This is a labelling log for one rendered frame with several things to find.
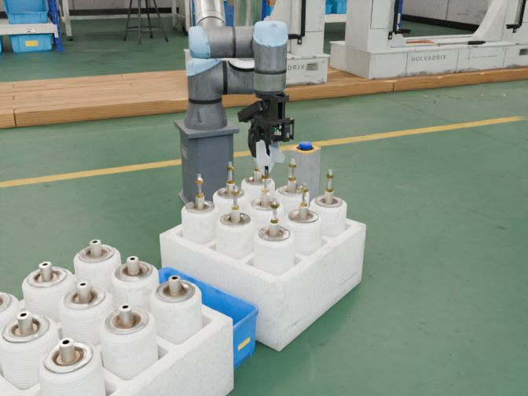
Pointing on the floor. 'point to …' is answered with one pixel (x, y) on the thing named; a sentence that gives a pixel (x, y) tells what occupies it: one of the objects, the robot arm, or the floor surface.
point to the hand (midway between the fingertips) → (264, 168)
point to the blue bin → (210, 299)
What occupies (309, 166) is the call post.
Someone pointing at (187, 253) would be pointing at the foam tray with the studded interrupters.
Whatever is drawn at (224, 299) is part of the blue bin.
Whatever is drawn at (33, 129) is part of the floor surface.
